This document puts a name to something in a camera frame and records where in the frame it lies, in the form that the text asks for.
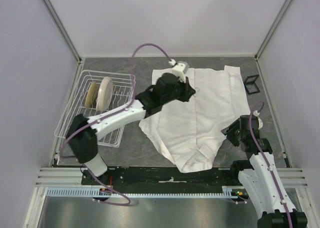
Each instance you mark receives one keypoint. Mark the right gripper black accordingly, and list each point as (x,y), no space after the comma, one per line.
(228,130)

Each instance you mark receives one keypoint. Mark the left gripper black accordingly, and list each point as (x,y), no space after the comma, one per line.
(188,91)

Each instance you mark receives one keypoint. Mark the white shirt garment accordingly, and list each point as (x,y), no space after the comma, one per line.
(188,134)

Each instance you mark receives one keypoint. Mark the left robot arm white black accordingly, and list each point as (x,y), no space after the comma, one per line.
(84,133)

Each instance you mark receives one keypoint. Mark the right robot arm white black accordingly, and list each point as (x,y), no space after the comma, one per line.
(259,176)

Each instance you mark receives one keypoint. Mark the black square open case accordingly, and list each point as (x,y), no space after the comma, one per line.
(250,84)

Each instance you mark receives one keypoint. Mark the cream plate large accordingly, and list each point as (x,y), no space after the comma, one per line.
(104,94)

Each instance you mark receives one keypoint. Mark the beige plate small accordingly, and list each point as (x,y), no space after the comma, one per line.
(91,95)

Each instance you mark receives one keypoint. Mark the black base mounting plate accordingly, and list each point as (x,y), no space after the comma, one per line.
(125,176)

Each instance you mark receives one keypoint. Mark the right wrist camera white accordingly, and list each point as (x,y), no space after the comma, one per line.
(256,116)

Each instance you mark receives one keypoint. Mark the white wire dish rack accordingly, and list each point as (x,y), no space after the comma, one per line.
(122,93)

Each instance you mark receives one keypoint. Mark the light blue cable duct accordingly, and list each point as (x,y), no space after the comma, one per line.
(98,193)

